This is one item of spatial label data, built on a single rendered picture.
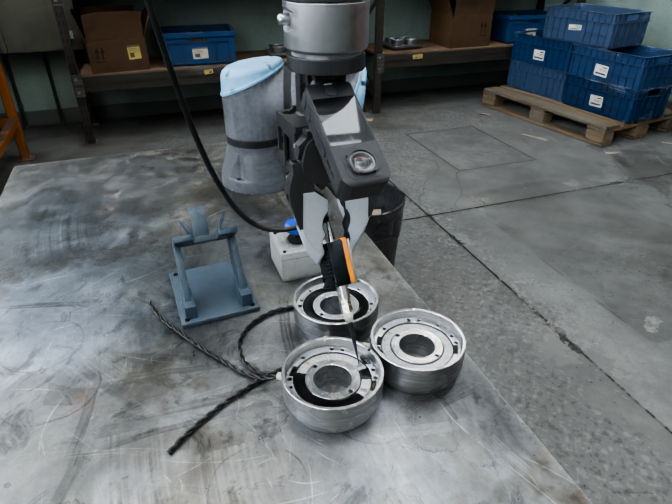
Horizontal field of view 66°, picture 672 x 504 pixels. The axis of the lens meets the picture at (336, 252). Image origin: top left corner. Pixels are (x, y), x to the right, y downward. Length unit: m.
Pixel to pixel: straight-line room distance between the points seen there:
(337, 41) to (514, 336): 1.63
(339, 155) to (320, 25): 0.11
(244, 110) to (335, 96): 0.51
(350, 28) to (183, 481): 0.42
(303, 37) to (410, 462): 0.39
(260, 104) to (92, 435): 0.61
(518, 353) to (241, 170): 1.24
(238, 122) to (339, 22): 0.55
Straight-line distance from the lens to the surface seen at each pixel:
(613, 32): 4.21
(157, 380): 0.62
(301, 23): 0.46
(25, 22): 4.26
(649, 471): 1.72
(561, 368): 1.91
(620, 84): 4.14
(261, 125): 0.98
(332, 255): 0.53
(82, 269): 0.85
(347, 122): 0.46
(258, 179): 1.00
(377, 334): 0.61
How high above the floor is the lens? 1.22
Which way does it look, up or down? 31 degrees down
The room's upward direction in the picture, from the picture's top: straight up
